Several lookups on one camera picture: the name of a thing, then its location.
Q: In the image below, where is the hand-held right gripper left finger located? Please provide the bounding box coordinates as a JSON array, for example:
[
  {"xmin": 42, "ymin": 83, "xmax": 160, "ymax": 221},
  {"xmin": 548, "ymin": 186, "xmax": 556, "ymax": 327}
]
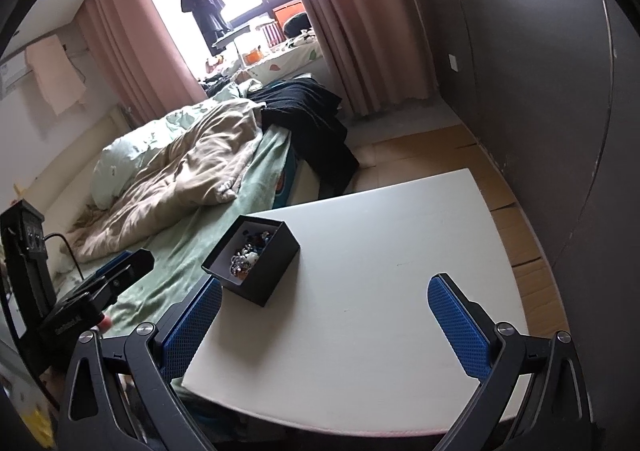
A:
[{"xmin": 60, "ymin": 275, "xmax": 223, "ymax": 451}]

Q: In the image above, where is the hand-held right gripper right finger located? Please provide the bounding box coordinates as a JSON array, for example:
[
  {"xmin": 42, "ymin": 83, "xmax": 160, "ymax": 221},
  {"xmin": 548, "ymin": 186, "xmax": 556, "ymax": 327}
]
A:
[{"xmin": 427, "ymin": 273, "xmax": 598, "ymax": 451}]

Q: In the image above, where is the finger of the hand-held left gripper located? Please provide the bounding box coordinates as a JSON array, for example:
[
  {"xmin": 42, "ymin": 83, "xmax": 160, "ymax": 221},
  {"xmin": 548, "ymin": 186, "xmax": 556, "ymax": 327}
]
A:
[{"xmin": 95, "ymin": 248, "xmax": 156, "ymax": 289}]

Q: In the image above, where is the silver sparkly bracelet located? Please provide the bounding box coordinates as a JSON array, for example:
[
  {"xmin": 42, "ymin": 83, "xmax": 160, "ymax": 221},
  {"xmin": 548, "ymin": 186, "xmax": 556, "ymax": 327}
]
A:
[{"xmin": 230, "ymin": 243, "xmax": 261, "ymax": 269}]

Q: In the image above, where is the black jewelry box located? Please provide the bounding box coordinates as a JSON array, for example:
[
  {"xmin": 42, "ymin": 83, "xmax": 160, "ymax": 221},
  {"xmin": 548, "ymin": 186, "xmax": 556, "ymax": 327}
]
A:
[{"xmin": 201, "ymin": 215, "xmax": 301, "ymax": 308}]

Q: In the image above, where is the green bed sheet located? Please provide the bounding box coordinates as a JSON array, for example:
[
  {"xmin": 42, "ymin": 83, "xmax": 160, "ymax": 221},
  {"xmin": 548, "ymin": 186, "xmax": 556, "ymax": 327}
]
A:
[{"xmin": 55, "ymin": 123, "xmax": 293, "ymax": 332}]

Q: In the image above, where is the beige duvet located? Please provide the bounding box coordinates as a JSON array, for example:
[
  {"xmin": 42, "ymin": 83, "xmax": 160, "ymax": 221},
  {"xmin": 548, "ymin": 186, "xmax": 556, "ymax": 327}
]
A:
[{"xmin": 67, "ymin": 101, "xmax": 266, "ymax": 264}]

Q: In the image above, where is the light green printed quilt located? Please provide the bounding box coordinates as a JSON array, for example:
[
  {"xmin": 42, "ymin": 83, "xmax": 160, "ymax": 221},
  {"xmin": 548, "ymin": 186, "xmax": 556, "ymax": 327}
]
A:
[{"xmin": 92, "ymin": 81, "xmax": 261, "ymax": 209}]

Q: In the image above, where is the yellow object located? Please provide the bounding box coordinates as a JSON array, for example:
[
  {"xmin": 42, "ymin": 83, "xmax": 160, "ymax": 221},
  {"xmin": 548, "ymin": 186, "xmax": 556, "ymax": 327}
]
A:
[{"xmin": 27, "ymin": 403, "xmax": 53, "ymax": 439}]

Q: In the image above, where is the white bed base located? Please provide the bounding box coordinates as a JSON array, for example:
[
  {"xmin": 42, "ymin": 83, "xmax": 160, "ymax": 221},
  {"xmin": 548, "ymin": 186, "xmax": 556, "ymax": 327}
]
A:
[{"xmin": 272, "ymin": 151, "xmax": 323, "ymax": 209}]

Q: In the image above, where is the pale pink towel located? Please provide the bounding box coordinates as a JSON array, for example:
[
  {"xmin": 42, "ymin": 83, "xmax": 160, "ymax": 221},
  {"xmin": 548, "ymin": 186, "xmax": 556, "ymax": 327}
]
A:
[{"xmin": 25, "ymin": 36, "xmax": 88, "ymax": 116}]

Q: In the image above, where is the white air conditioner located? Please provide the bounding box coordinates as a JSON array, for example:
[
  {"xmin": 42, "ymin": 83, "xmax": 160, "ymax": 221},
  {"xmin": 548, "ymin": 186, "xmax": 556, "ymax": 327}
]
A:
[{"xmin": 0, "ymin": 53, "xmax": 36, "ymax": 96}]

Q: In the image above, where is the pink curtain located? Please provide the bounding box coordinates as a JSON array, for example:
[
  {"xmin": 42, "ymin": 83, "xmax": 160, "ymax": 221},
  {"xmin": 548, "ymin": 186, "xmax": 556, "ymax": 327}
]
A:
[
  {"xmin": 285, "ymin": 0, "xmax": 436, "ymax": 116},
  {"xmin": 75, "ymin": 0, "xmax": 206, "ymax": 119}
]

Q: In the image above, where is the black clothing pile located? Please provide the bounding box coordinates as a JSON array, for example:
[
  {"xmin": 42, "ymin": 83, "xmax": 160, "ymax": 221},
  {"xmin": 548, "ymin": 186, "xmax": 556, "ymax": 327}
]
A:
[{"xmin": 247, "ymin": 78, "xmax": 361, "ymax": 196}]

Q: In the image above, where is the grey side table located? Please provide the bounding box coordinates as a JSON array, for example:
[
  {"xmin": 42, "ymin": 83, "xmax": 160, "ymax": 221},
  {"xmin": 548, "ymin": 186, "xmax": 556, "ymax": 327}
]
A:
[{"xmin": 211, "ymin": 25, "xmax": 253, "ymax": 66}]

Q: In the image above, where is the white printed window cushion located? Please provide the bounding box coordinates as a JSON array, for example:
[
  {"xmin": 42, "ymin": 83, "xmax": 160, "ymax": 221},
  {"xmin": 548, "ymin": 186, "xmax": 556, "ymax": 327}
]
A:
[{"xmin": 220, "ymin": 33, "xmax": 326, "ymax": 79}]

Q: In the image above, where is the dark green plush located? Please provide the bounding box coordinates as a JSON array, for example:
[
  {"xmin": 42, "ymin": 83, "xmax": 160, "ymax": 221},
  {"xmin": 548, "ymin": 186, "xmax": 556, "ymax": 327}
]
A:
[{"xmin": 282, "ymin": 13, "xmax": 313, "ymax": 38}]

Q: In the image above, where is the orange box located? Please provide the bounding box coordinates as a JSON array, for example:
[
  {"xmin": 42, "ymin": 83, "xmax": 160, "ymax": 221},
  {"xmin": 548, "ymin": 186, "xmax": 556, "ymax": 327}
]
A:
[{"xmin": 274, "ymin": 1, "xmax": 306, "ymax": 24}]

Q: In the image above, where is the black cable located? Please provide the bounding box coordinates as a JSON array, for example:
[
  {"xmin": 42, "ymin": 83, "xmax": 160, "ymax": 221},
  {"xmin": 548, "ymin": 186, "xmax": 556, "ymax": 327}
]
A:
[{"xmin": 44, "ymin": 232, "xmax": 86, "ymax": 282}]

